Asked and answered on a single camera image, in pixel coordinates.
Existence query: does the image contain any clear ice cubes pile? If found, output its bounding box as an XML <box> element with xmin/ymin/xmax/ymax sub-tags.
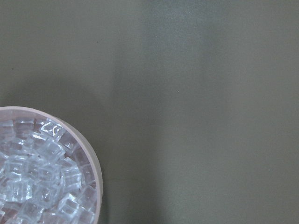
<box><xmin>0</xmin><ymin>117</ymin><xmax>97</xmax><ymax>224</ymax></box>

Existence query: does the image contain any pink bowl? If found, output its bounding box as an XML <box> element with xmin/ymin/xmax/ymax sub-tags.
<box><xmin>0</xmin><ymin>106</ymin><xmax>103</xmax><ymax>224</ymax></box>

